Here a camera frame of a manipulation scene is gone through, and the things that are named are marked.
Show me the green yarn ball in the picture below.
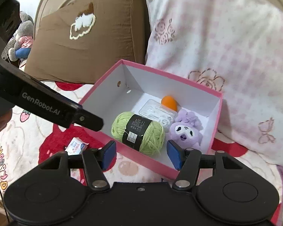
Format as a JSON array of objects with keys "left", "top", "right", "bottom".
[{"left": 111, "top": 112, "right": 165, "bottom": 156}]

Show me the clear plastic case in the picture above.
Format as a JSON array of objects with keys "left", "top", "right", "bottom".
[{"left": 139, "top": 99, "right": 177, "bottom": 131}]

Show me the red white patterned blanket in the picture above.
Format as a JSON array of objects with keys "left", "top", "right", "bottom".
[{"left": 0, "top": 82, "right": 283, "bottom": 225}]

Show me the purple plush toy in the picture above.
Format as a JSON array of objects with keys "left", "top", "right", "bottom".
[{"left": 166, "top": 109, "right": 202, "bottom": 150}]

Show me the brown pillow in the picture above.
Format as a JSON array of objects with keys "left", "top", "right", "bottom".
[{"left": 25, "top": 0, "right": 150, "bottom": 84}]

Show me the pink white checkered pillow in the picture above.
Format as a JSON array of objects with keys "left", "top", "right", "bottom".
[{"left": 146, "top": 0, "right": 283, "bottom": 166}]

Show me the orange ball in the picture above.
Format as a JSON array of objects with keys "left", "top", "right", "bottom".
[{"left": 161, "top": 95, "right": 177, "bottom": 112}]

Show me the small white carton box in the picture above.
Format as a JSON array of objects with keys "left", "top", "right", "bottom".
[{"left": 65, "top": 137, "right": 88, "bottom": 155}]

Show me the pink cardboard box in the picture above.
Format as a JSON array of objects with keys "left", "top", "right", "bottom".
[{"left": 80, "top": 60, "right": 222, "bottom": 182}]

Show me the grey plush toy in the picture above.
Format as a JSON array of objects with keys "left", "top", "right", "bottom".
[{"left": 1, "top": 11, "right": 34, "bottom": 62}]

